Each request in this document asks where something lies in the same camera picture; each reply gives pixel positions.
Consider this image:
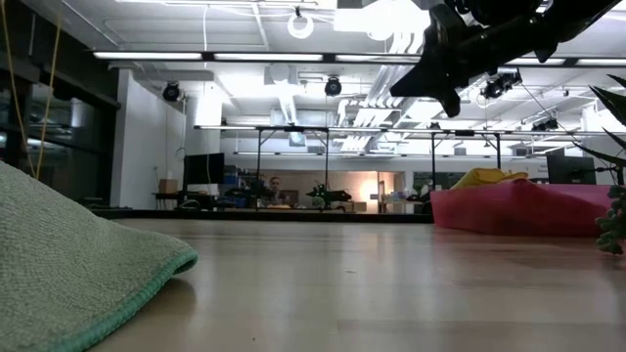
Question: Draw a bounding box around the yellow microfiber towel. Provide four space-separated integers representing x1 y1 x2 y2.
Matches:
449 167 530 191

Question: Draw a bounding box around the pink translucent plastic bin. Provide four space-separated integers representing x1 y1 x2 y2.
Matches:
429 179 618 240

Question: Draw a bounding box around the black monitor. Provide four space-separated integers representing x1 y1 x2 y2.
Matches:
183 152 226 186
546 154 599 186

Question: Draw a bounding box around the potted succulent plant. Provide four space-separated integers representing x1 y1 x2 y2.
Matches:
571 72 626 256

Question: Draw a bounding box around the black background workstation frame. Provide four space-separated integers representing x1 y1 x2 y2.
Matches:
428 128 504 192
253 125 332 211

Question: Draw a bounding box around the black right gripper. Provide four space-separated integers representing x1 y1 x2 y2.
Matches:
389 3 498 118

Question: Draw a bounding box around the yellow hanging cord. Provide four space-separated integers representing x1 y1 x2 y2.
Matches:
0 0 64 181

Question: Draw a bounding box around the light green microfiber towel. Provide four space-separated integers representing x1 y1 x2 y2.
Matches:
0 160 200 352

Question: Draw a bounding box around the overhead light bar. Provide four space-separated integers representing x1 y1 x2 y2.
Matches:
92 50 626 68

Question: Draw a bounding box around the black ceiling spotlight cluster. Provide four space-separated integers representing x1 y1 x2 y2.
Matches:
480 69 523 101

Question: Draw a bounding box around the person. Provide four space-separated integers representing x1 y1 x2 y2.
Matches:
266 175 290 205

